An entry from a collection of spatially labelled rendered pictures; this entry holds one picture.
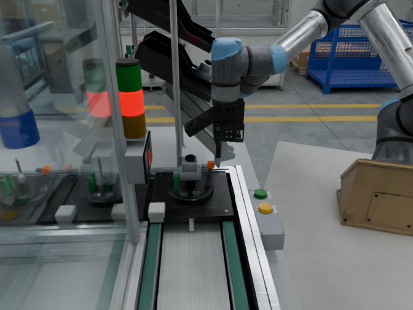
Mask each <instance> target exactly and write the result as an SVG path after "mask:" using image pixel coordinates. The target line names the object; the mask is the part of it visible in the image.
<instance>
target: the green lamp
mask: <svg viewBox="0 0 413 310"><path fill-rule="evenodd" d="M116 76H117V85H118V91H120V92H136V91H139V90H141V89H142V88H143V87H142V80H141V67H140V63H139V64H138V65H135V66H116Z"/></svg>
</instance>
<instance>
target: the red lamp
mask: <svg viewBox="0 0 413 310"><path fill-rule="evenodd" d="M119 100H120V108H121V114H122V115H123V116H138V115H140V114H143V113H144V100H143V89H141V90H139V91H136V92H119Z"/></svg>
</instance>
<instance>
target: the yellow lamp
mask: <svg viewBox="0 0 413 310"><path fill-rule="evenodd" d="M122 123H123V128H124V137H126V138H132V139H134V138H141V137H143V136H145V135H146V120H145V113H143V114H140V115H138V116H123V115H122Z"/></svg>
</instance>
